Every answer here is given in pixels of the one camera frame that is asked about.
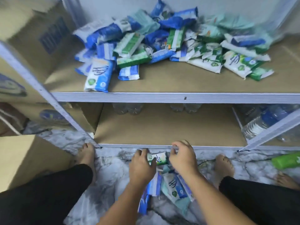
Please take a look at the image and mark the grey metal shelf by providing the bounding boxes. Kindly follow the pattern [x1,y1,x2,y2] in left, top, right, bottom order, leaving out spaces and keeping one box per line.
[0,0,300,153]

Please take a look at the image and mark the person's left forearm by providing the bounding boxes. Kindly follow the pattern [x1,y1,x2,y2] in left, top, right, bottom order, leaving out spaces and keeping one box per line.
[97,178,155,225]

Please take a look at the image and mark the cardboard box blue print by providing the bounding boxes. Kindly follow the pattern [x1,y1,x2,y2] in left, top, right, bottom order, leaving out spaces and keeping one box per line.
[28,103,104,136]
[0,0,78,103]

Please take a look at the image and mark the water bottles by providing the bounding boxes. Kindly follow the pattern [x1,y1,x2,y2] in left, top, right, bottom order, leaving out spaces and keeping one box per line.
[241,104,300,141]

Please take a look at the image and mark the plain cardboard box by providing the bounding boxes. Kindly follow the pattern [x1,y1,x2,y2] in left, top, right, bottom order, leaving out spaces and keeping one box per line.
[0,135,76,193]

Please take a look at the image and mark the person's right foot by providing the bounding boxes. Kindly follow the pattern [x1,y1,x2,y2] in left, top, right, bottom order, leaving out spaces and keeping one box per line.
[213,154,236,188]

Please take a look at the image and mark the person's foot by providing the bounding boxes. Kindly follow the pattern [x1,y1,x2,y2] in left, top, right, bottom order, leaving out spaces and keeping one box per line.
[274,172,300,190]
[75,142,97,181]
[213,154,236,188]

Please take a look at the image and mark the person's left foot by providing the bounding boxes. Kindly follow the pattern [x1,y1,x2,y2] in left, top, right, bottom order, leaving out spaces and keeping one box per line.
[75,142,97,181]

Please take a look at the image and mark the person's left hand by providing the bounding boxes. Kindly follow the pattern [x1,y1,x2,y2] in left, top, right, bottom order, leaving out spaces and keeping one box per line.
[129,148,158,187]

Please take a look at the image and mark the person's right leg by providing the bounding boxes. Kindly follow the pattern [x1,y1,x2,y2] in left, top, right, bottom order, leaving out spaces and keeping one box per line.
[219,176,300,225]

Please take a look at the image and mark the person's right hand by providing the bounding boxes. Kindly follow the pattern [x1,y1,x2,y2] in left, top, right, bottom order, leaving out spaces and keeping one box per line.
[169,139,200,178]

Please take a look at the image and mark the green bottle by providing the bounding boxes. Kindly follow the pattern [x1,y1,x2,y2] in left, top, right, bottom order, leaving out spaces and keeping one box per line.
[271,152,300,170]

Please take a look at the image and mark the green wipe packet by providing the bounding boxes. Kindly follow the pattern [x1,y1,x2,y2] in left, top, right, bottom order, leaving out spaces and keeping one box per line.
[147,152,168,165]

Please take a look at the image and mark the person's right forearm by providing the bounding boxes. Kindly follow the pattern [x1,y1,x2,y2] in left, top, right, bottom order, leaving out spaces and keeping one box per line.
[180,168,256,225]

